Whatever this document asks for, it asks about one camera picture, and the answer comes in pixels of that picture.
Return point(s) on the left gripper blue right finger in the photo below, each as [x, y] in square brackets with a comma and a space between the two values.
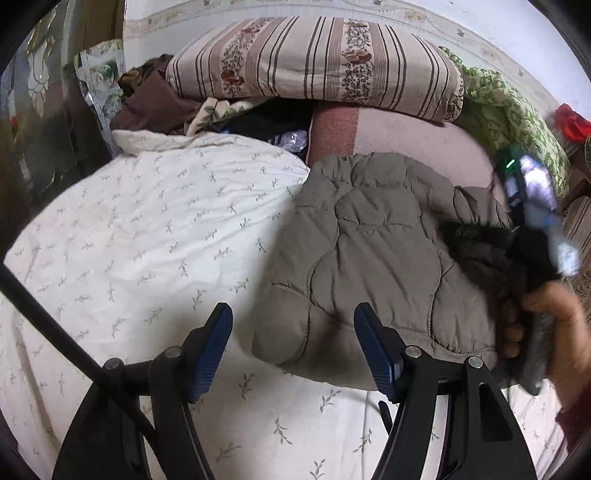
[383, 348]

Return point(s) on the white green floral pillow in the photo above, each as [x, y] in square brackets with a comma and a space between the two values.
[213, 112]

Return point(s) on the brown garment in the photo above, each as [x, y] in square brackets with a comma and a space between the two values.
[150, 103]

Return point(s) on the green white patterned blanket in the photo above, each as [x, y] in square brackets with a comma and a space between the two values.
[496, 114]

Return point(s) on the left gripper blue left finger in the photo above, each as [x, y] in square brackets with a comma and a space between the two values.
[203, 349]

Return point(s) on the wooden glass wardrobe door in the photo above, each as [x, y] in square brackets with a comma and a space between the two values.
[50, 136]

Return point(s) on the red cloth item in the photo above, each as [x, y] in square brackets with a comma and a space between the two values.
[573, 126]

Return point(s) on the olive quilted hooded jacket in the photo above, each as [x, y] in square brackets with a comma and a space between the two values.
[434, 260]

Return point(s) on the white leaf-print duvet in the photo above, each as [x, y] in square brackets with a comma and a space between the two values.
[132, 258]

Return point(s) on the striped floral side cushion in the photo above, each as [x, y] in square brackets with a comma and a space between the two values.
[578, 229]

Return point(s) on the person's right hand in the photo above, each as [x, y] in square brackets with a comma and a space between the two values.
[569, 366]

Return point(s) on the striped floral folded quilt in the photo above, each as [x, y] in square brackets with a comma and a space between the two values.
[324, 58]

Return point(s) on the pink bed sheet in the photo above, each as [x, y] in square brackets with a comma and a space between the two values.
[345, 129]

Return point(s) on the black pole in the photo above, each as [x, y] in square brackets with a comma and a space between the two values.
[107, 436]

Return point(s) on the floral plastic bag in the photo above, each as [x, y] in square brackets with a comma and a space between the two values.
[98, 70]

